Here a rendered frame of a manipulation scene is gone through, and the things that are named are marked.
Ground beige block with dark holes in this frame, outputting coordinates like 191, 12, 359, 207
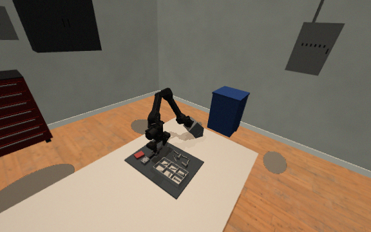
141, 157, 150, 165

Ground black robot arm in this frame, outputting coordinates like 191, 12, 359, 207
145, 88, 194, 140

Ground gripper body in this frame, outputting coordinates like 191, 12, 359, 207
146, 131, 171, 150

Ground red rectangular block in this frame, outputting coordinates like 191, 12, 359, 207
134, 151, 145, 160

